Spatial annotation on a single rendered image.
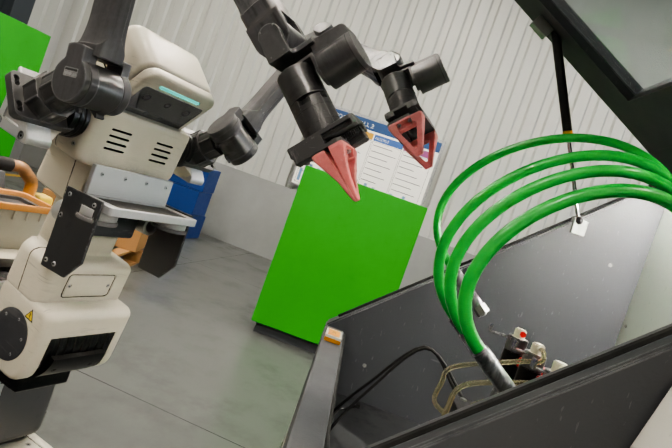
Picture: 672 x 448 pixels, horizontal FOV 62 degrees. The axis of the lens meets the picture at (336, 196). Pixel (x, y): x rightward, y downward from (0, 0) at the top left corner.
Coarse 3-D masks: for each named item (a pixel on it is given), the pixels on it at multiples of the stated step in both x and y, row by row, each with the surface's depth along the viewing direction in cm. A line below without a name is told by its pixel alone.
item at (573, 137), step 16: (512, 144) 90; (528, 144) 88; (544, 144) 88; (608, 144) 84; (624, 144) 83; (480, 160) 91; (656, 160) 81; (464, 176) 92; (448, 192) 93; (448, 256) 92
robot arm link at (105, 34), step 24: (96, 0) 93; (120, 0) 92; (96, 24) 92; (120, 24) 93; (72, 48) 91; (96, 48) 91; (120, 48) 95; (72, 72) 90; (96, 72) 91; (120, 72) 97; (72, 96) 89
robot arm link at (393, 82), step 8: (392, 72) 109; (400, 72) 108; (408, 72) 110; (384, 80) 109; (392, 80) 108; (400, 80) 107; (408, 80) 108; (384, 88) 109; (392, 88) 107; (400, 88) 106; (408, 88) 106
